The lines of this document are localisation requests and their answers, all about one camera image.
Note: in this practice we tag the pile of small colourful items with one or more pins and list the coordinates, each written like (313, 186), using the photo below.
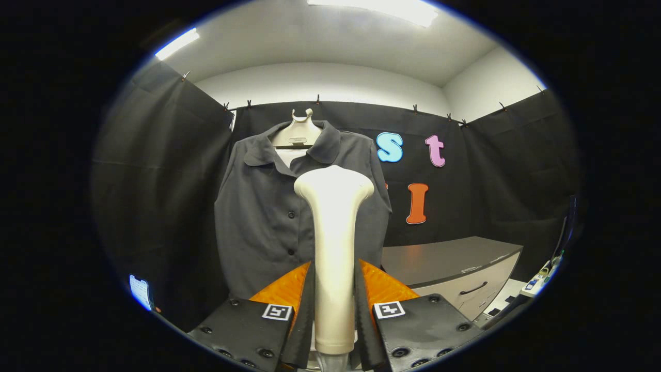
(542, 274)

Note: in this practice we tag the smartphone with lit screen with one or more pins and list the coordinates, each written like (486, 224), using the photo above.
(140, 292)

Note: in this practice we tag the white garment steamer head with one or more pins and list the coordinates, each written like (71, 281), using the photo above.
(334, 248)

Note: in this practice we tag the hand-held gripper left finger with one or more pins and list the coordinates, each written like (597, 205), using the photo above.
(302, 341)

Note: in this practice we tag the narrow ceiling light panel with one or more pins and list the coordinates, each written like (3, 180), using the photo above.
(176, 44)

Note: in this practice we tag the white side table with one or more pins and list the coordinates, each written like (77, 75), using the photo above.
(503, 297)

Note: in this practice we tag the dark grey button shirt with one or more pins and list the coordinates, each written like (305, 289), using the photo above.
(258, 222)

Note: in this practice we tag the grey cabinet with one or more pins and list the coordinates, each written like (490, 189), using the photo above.
(449, 258)

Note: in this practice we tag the cream plastic hanger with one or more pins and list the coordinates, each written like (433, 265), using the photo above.
(298, 132)

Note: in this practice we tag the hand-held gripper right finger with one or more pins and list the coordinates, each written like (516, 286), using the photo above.
(364, 336)

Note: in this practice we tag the row of black clips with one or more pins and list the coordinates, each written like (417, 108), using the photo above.
(317, 99)

